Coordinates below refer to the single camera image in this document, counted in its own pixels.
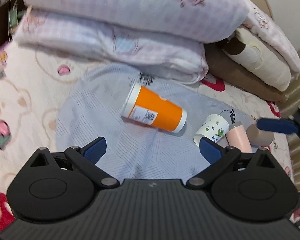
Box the pink cylindrical bottle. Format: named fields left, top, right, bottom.
left=226, top=121, right=253, bottom=153

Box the brown cream pillow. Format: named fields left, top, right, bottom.
left=204, top=26, right=292, bottom=102

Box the cartoon print bed sheet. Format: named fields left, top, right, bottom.
left=0, top=42, right=280, bottom=231

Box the white floral paper cup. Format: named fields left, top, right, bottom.
left=193, top=114, right=230, bottom=146

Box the pink checkered folded quilt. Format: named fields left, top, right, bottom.
left=13, top=0, right=300, bottom=83

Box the brown paper cup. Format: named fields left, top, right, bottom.
left=246, top=124, right=274, bottom=147

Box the grey textured cloth mat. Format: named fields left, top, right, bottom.
left=54, top=63, right=256, bottom=182

